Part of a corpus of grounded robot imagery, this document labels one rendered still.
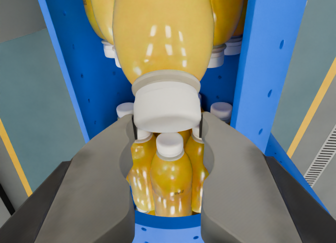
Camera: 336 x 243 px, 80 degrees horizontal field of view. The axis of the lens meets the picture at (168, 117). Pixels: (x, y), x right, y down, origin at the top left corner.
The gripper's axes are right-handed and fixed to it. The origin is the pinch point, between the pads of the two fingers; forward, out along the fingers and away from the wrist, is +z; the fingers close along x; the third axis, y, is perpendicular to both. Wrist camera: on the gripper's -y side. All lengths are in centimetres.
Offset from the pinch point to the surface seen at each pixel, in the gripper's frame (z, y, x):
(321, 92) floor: 128, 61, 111
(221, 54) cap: 14.7, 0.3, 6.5
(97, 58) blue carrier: 23.3, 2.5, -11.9
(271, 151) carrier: 46, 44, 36
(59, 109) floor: 126, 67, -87
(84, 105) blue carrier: 17.3, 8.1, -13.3
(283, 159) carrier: 43, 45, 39
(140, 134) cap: 15.0, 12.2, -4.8
